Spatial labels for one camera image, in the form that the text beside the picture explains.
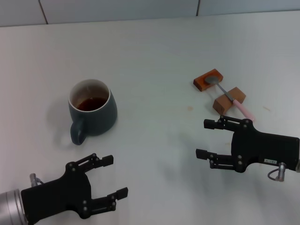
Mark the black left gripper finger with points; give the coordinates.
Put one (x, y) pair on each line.
(105, 160)
(120, 194)

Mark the grey ceramic cup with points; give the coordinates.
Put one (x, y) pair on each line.
(103, 117)

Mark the light brown wooden block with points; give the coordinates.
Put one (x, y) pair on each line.
(222, 103)

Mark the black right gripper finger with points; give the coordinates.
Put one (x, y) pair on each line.
(211, 124)
(202, 154)

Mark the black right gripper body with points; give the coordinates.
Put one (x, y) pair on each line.
(262, 147)

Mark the dark tea liquid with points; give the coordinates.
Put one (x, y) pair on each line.
(91, 104)

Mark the reddish wooden spoon rest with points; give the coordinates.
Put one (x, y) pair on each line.
(201, 83)

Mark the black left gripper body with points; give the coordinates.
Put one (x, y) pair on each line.
(58, 194)

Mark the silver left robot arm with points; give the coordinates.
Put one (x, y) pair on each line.
(9, 206)

